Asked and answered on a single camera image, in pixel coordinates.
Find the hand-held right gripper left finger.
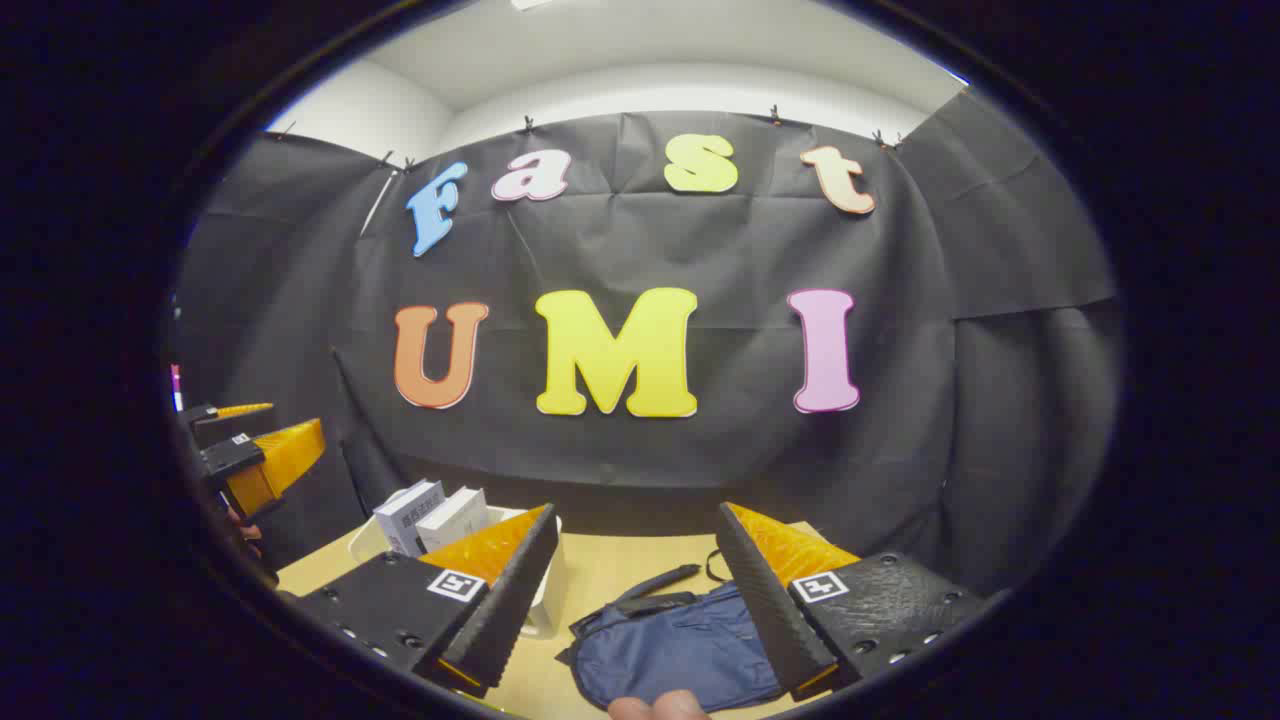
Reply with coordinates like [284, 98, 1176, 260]
[295, 503, 561, 699]

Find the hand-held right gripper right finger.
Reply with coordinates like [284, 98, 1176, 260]
[715, 502, 1006, 703]

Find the white plastic bookshelf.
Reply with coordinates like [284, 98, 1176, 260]
[348, 490, 566, 641]

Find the blue schoolbag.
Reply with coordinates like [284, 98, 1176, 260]
[555, 550, 801, 713]

